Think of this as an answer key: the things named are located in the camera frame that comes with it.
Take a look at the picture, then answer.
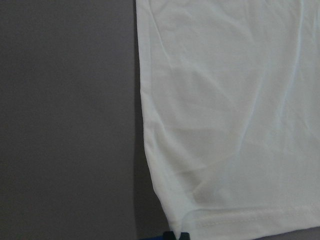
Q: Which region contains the beige long-sleeve printed shirt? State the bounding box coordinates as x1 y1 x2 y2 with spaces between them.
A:
136 0 320 240

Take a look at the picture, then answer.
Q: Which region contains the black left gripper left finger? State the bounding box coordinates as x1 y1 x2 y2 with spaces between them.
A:
162 231 176 240

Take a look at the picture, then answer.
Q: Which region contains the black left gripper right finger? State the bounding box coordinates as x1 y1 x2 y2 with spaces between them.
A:
179 232 190 240

